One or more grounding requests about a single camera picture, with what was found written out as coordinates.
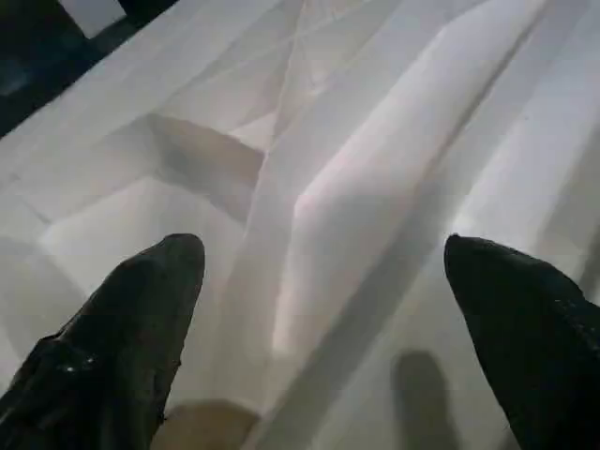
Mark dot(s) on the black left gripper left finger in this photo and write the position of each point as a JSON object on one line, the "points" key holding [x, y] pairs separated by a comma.
{"points": [[108, 351]]}

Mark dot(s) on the white plastic table top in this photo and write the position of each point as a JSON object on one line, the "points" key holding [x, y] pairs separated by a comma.
{"points": [[328, 164]]}

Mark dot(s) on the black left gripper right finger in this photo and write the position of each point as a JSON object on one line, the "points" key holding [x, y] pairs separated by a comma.
{"points": [[534, 337]]}

